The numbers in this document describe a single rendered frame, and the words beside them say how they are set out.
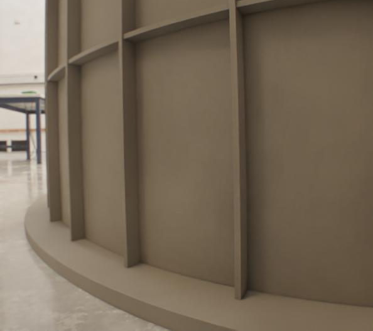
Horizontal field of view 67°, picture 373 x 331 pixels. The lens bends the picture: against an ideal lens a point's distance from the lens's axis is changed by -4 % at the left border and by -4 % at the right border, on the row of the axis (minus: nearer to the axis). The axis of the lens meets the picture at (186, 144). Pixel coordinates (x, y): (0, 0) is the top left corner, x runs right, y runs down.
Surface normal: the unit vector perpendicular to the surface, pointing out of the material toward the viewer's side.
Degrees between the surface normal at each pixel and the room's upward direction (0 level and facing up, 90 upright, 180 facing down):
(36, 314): 0
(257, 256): 90
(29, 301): 0
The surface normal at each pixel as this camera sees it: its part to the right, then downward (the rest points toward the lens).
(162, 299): -0.02, -1.00
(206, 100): -0.48, 0.02
